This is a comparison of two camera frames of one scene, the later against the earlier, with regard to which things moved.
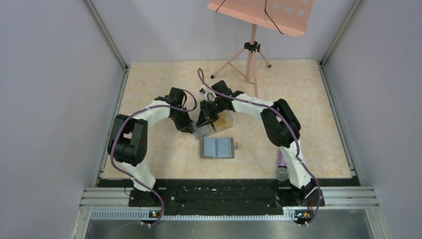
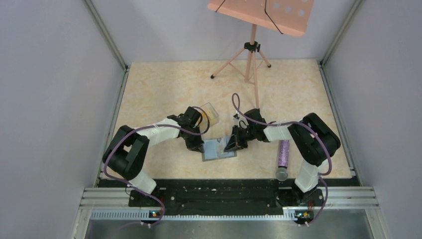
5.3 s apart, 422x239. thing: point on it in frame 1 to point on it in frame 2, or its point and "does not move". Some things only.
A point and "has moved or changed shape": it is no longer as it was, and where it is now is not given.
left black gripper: x=186 y=126 to x=198 y=143
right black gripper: x=210 y=116 to x=236 y=142
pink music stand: x=290 y=17 does not move
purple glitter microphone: x=282 y=172 does not move
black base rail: x=228 y=195 does not move
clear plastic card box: x=225 y=121 has moved or changed shape
